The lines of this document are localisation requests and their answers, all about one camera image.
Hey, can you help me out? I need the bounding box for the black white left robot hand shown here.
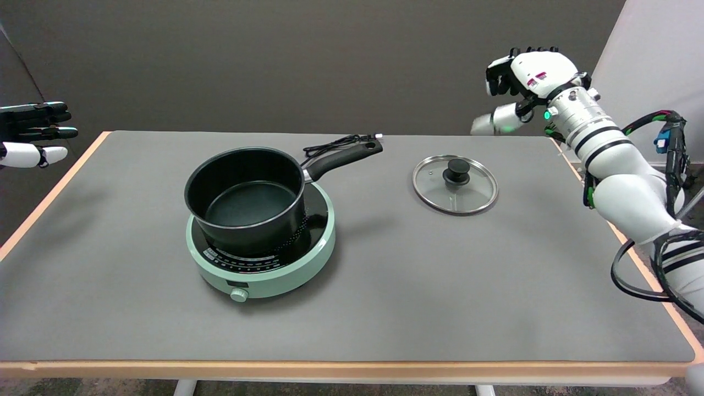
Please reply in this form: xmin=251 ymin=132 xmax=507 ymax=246
xmin=0 ymin=102 xmax=79 ymax=170

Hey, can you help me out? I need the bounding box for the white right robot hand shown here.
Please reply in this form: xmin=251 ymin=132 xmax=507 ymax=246
xmin=471 ymin=47 xmax=592 ymax=136

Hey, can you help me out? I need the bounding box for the glass pot lid black knob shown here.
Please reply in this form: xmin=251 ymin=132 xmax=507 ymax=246
xmin=412 ymin=155 xmax=499 ymax=216

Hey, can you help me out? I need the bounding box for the green induction cooker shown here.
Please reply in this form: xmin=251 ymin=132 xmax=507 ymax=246
xmin=186 ymin=181 xmax=336 ymax=303

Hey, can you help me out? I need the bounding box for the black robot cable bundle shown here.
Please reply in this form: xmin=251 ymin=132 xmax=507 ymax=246
xmin=583 ymin=110 xmax=704 ymax=325

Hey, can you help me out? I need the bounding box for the black cooker power cable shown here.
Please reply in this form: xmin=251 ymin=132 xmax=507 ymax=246
xmin=302 ymin=134 xmax=384 ymax=161

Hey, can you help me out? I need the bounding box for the black saucepan with handle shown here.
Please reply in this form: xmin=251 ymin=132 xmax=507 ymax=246
xmin=184 ymin=140 xmax=383 ymax=256

